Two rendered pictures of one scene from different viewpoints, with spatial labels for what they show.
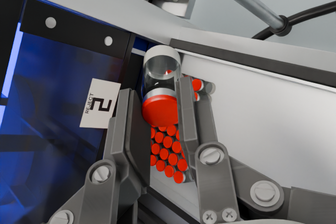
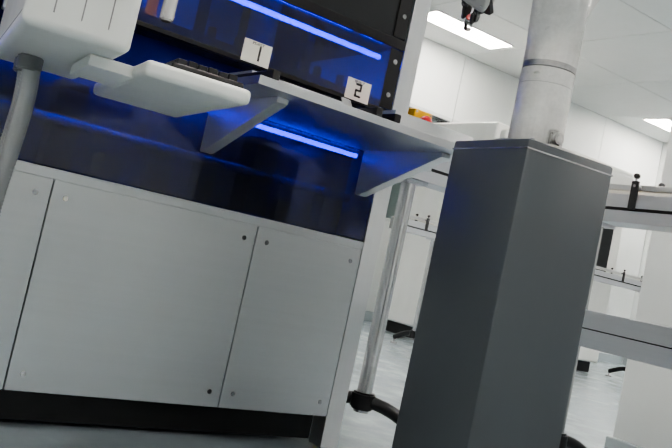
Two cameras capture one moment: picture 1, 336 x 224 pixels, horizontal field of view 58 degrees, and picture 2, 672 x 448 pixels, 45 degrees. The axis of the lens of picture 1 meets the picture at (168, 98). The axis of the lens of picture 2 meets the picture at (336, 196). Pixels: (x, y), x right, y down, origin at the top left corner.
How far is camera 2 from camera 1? 219 cm
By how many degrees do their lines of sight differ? 64
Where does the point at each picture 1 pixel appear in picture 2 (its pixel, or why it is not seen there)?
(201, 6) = not seen: hidden behind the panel
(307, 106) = not seen: hidden behind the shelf
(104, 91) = (364, 93)
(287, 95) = not seen: hidden behind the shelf
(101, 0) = (404, 90)
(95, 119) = (350, 86)
